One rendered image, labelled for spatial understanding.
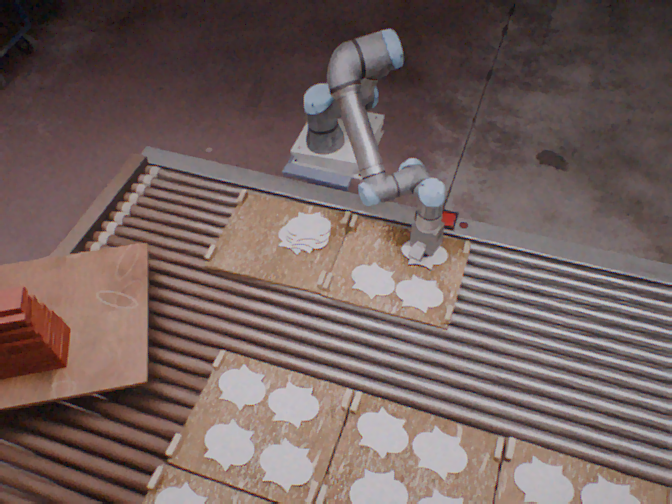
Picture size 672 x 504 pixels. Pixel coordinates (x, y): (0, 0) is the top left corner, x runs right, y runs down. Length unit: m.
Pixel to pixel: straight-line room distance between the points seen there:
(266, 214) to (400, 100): 2.16
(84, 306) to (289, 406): 0.68
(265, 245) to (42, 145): 2.48
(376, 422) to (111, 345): 0.77
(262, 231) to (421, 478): 0.97
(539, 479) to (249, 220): 1.22
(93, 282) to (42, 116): 2.66
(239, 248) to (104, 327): 0.51
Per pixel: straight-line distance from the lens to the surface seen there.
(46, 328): 1.79
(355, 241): 2.08
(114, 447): 1.85
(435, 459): 1.70
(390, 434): 1.72
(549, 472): 1.75
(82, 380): 1.83
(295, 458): 1.70
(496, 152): 3.86
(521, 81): 4.45
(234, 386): 1.81
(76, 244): 2.27
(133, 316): 1.89
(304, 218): 2.11
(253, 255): 2.07
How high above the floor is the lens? 2.53
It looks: 51 degrees down
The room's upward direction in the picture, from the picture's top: 3 degrees counter-clockwise
